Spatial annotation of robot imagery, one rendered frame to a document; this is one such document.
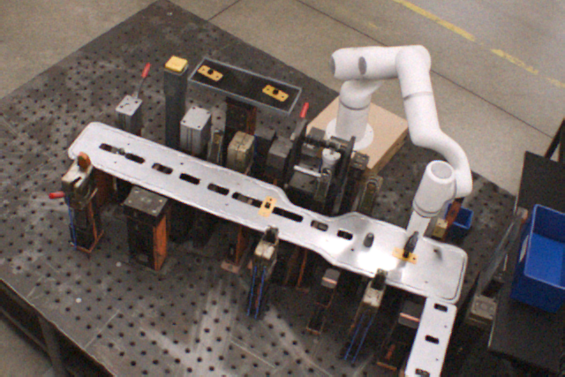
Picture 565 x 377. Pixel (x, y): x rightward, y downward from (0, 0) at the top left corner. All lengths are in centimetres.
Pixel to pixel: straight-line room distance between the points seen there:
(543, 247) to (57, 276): 165
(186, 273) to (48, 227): 54
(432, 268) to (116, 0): 322
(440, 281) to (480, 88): 254
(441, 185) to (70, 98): 173
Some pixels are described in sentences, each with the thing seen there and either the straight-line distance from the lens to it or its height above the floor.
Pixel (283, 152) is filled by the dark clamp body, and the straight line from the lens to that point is 238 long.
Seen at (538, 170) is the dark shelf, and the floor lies 103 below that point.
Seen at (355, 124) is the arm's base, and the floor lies 91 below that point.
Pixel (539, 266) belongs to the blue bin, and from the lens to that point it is 241.
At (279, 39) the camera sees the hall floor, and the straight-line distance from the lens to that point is 462.
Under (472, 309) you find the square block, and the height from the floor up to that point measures 106.
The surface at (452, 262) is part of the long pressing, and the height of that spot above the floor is 100.
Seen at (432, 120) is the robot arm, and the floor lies 146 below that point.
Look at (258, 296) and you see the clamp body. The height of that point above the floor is 81.
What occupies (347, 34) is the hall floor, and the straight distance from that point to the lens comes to 476.
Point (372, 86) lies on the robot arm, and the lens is 267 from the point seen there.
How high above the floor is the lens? 279
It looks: 47 degrees down
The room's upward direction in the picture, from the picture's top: 10 degrees clockwise
